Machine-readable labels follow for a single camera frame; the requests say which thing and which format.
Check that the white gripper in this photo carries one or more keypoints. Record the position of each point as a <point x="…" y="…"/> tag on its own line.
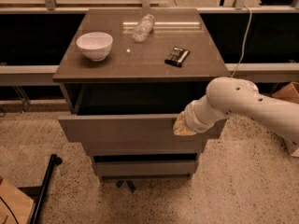
<point x="190" y="118"/>

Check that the grey top drawer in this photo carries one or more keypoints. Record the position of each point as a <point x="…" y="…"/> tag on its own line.
<point x="129" y="128"/>

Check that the grey drawer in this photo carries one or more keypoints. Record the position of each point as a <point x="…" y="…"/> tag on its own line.
<point x="129" y="128"/>
<point x="105" y="169"/>
<point x="143" y="147"/>

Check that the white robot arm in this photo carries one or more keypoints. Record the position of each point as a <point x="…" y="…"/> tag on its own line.
<point x="226" y="96"/>

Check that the grey bottom drawer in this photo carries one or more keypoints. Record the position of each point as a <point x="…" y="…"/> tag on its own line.
<point x="105" y="169"/>

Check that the grey drawer cabinet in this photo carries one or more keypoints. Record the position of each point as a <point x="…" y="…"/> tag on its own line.
<point x="134" y="79"/>

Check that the grey middle drawer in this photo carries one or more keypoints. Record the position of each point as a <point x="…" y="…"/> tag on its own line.
<point x="143" y="147"/>

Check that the black snack packet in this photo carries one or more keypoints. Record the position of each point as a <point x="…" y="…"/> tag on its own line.
<point x="177" y="56"/>

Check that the blue tape mark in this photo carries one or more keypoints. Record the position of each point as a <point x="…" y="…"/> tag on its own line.
<point x="130" y="184"/>

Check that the clear plastic bottle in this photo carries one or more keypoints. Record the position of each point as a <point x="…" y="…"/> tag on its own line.
<point x="143" y="29"/>

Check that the cardboard box right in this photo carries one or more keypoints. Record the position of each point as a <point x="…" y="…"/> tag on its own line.
<point x="288" y="93"/>

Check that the cardboard box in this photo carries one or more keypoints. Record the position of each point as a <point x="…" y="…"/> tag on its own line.
<point x="288" y="93"/>
<point x="15" y="206"/>

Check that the white ceramic bowl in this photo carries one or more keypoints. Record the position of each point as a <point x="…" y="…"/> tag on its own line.
<point x="95" y="46"/>

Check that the black metal stand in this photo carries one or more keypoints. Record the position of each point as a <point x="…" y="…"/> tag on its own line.
<point x="39" y="193"/>

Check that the cardboard box left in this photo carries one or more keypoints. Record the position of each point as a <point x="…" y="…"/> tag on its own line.
<point x="15" y="206"/>

